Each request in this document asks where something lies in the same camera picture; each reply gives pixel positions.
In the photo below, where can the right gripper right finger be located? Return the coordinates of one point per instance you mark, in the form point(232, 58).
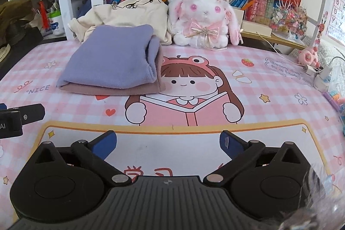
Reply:
point(242, 155)

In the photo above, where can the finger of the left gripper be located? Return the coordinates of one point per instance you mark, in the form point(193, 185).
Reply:
point(36, 111)

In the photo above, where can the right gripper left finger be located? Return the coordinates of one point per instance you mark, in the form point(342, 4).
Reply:
point(92, 155)

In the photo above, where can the purple knit sweater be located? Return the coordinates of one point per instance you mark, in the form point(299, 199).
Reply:
point(115, 61)

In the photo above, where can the pink checked cartoon desk mat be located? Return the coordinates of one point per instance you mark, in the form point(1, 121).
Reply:
point(255, 94)

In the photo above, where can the cream wrist watch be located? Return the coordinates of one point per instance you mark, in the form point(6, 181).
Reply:
point(4, 51)

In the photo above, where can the olive brown garment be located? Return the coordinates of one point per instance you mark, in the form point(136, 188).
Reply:
point(15, 15)

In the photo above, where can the white green-lid jar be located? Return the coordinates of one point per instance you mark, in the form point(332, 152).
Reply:
point(56, 23)

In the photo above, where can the white power strip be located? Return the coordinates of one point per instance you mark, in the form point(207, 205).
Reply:
point(321, 78)

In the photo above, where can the small pink pig toy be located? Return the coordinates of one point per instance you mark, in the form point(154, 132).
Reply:
point(309, 57)

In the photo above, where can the white pink plush bunny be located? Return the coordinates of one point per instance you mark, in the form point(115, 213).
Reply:
point(208, 24)

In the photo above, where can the cream t-shirt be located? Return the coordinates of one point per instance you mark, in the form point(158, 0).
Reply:
point(129, 13)

